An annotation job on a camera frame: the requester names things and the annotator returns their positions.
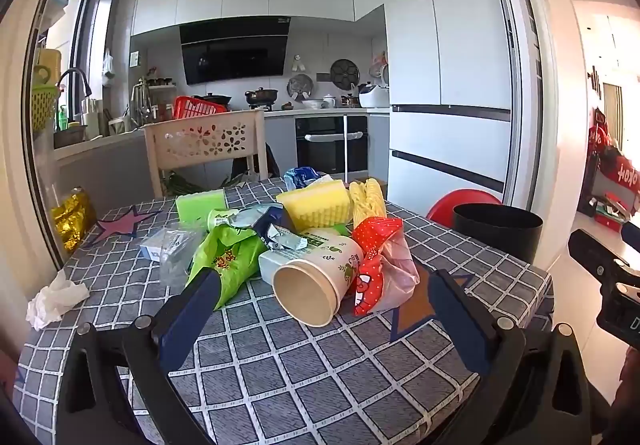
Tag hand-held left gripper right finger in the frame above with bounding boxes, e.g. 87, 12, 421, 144
427, 267, 613, 445

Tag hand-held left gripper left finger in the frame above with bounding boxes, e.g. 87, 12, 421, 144
59, 267, 223, 445

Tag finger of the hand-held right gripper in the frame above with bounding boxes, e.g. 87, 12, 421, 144
568, 228, 633, 288

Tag white blue printed box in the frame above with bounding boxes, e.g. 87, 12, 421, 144
140, 226, 202, 292

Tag black trash bin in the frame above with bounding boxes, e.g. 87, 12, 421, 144
452, 204, 544, 267

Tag green hand cream tube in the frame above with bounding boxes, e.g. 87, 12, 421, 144
206, 206, 242, 232

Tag white tissue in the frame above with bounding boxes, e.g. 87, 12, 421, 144
26, 270, 90, 331

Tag yellow wavy sponge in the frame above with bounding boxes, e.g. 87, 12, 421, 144
276, 180, 351, 229
348, 178, 388, 226

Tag green snack bag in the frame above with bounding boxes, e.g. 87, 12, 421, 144
187, 224, 269, 311

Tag red white snack bag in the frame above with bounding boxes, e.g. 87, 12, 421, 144
351, 217, 421, 317

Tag grey checked tablecloth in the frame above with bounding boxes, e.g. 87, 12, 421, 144
12, 176, 555, 445

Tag green sponge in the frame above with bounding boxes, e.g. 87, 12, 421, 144
176, 190, 227, 228

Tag red round stool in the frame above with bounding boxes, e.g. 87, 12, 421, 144
426, 189, 503, 228

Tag silver blue wrapper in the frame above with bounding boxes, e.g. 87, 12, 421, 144
251, 205, 312, 252

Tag green leafy vegetables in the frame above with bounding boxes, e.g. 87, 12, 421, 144
162, 170, 241, 199

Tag printed paper cup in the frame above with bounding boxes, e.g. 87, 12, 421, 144
272, 227, 365, 329

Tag gold foil bag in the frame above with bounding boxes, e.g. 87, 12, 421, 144
50, 189, 97, 254

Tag dark cloth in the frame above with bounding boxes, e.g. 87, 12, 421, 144
265, 144, 282, 179

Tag wooden chair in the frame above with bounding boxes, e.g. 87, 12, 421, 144
143, 109, 269, 199

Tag blue plastic bag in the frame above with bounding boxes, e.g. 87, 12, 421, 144
284, 166, 333, 192

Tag red plastic basket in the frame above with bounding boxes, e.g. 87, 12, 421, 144
173, 96, 229, 120

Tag black built-in oven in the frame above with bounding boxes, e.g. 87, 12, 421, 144
295, 115, 369, 176

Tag white refrigerator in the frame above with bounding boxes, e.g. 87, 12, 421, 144
384, 0, 514, 206

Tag black wok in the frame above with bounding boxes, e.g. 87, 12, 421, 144
245, 87, 279, 106

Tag white rice cooker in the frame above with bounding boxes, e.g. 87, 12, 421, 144
359, 82, 390, 109

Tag small round steamer rack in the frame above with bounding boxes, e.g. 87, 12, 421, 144
286, 74, 314, 100

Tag green plastic basket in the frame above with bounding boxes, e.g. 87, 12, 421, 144
31, 85, 60, 132

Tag black range hood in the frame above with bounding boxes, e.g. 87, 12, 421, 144
179, 16, 292, 86

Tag kitchen faucet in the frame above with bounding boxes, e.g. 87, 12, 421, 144
56, 68, 93, 122

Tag large round steamer rack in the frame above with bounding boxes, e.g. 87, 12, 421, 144
330, 59, 360, 90

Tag grey sliding door frame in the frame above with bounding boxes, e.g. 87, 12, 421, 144
475, 0, 560, 271

